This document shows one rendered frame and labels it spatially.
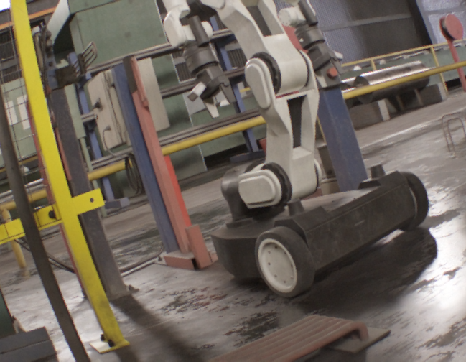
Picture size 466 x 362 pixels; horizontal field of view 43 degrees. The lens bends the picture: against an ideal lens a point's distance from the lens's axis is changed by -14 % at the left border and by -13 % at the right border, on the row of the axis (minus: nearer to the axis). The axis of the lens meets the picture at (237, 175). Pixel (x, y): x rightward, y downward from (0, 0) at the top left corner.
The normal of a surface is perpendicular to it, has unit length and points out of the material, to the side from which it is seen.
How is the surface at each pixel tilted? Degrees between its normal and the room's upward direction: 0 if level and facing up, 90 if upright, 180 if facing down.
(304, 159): 120
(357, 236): 90
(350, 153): 90
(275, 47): 67
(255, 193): 90
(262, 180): 90
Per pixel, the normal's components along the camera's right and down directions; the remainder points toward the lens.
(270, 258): -0.79, 0.29
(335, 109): 0.43, -0.07
